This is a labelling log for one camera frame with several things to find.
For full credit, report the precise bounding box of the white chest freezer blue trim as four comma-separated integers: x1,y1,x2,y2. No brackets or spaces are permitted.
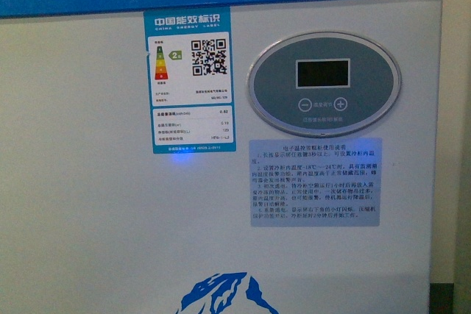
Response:
1,0,442,313

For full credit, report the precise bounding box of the blue energy label sticker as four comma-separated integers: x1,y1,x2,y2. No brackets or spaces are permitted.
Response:
144,7,236,154

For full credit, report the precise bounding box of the grey oval control panel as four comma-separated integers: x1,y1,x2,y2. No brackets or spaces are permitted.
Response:
247,32,401,138

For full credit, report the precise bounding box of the pale instruction sticker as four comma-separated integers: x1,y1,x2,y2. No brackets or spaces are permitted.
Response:
249,138,383,227

